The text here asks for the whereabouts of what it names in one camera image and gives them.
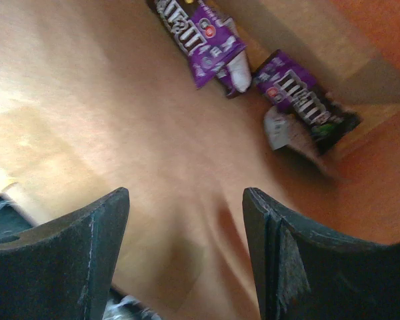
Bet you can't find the red brown paper bag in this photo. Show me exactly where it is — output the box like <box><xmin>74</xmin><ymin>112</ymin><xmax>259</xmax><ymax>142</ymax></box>
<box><xmin>0</xmin><ymin>1</ymin><xmax>400</xmax><ymax>319</ymax></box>

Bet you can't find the brown purple candy packet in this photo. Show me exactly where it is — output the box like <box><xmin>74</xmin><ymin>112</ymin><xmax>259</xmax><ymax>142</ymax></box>
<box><xmin>147</xmin><ymin>0</ymin><xmax>252</xmax><ymax>99</ymax></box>

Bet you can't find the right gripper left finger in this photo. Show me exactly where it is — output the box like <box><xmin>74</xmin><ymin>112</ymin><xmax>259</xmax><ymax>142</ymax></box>
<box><xmin>0</xmin><ymin>187</ymin><xmax>129</xmax><ymax>319</ymax></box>

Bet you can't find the white crumpled wrapper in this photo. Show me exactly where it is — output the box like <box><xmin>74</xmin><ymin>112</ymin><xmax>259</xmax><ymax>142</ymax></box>
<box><xmin>263</xmin><ymin>107</ymin><xmax>319</xmax><ymax>159</ymax></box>

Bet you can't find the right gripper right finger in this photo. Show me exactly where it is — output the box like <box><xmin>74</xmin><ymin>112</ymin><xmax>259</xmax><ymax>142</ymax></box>
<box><xmin>242</xmin><ymin>187</ymin><xmax>400</xmax><ymax>319</ymax></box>

